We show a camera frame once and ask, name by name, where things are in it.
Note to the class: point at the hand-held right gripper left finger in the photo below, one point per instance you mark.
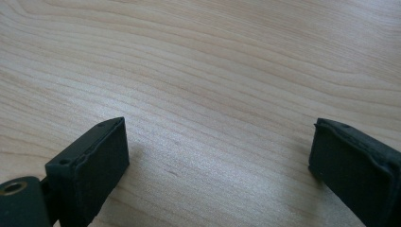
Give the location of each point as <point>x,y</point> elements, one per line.
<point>91,170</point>

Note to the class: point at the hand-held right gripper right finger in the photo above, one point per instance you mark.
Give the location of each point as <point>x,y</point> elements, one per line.
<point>356,170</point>

